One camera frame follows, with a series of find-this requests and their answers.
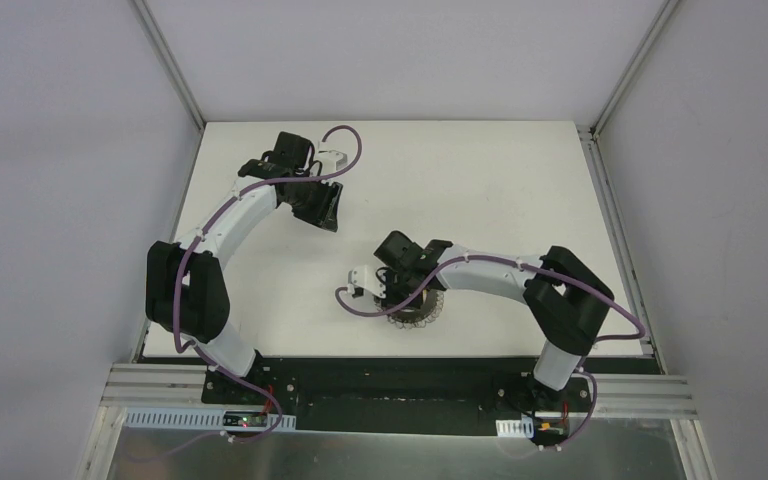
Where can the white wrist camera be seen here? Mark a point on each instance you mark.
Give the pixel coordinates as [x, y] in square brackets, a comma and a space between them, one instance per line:
[364, 280]
[328, 160]

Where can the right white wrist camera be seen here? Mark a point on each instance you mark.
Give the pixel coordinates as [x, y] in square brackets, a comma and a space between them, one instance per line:
[364, 280]

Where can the left white slotted cable duct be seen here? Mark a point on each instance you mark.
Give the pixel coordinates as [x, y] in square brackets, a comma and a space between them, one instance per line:
[237, 421]

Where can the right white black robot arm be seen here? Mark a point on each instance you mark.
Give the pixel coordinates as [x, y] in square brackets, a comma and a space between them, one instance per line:
[568, 301]

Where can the left aluminium frame post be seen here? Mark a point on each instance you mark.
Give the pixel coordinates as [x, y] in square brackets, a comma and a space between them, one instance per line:
[166, 58]

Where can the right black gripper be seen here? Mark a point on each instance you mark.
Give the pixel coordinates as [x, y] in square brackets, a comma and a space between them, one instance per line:
[408, 291]

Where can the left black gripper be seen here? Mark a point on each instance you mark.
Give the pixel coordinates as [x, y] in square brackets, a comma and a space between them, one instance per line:
[321, 206]

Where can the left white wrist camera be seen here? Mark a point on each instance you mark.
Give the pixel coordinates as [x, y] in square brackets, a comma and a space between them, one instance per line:
[328, 160]

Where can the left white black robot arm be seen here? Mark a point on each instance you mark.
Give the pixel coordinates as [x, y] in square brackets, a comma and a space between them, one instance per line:
[186, 293]

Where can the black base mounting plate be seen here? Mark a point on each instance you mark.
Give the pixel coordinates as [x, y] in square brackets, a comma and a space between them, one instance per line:
[471, 397]

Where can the metal disc with key rings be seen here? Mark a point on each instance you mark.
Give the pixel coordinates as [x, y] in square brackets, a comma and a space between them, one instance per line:
[424, 309]

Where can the right white slotted cable duct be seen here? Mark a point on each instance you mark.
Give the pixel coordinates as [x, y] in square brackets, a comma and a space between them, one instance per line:
[515, 428]

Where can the right aluminium frame post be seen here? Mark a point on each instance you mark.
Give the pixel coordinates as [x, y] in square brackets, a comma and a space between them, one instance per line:
[660, 22]

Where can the white slotted cable duct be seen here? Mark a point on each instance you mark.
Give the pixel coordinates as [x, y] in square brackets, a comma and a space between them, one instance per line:
[515, 428]
[237, 421]

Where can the aluminium frame post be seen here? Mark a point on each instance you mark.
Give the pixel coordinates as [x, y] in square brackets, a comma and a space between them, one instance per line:
[660, 22]
[166, 58]

